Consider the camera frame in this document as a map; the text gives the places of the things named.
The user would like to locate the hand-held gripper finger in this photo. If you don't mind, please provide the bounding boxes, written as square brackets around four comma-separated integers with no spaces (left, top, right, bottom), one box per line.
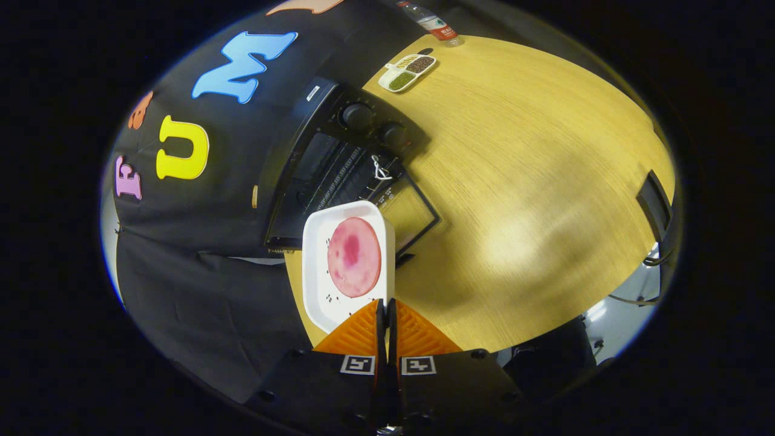
[387,298,527,428]
[245,298,388,428]

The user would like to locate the pink ham slice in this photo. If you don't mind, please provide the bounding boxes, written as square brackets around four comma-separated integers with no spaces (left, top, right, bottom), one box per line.
[327,217,383,299]

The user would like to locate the white square plate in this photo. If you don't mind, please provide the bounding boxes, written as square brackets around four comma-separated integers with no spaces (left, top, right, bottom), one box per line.
[302,201,396,335]

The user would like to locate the black toaster oven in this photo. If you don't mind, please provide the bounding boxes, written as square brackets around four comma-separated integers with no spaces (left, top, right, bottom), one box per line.
[260,76,441,267]

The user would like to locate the metal oven rack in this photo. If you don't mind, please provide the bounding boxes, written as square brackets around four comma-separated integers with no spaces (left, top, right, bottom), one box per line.
[315,145,394,210]

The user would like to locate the black backdrop cloth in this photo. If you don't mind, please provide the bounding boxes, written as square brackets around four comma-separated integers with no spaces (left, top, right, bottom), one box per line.
[100,0,424,403]

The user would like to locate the white divided dish with beans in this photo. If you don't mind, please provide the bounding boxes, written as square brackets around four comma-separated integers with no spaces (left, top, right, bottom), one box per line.
[378,53,437,93]

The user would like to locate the black chair backrest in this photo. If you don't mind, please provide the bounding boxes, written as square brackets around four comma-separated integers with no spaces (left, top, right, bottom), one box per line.
[636,170,674,244]

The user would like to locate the clear plastic water bottle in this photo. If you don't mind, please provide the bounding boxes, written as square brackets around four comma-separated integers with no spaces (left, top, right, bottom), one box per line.
[397,0,464,48]

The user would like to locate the black cable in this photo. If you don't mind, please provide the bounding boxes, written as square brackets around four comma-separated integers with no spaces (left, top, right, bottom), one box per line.
[608,242,673,306]

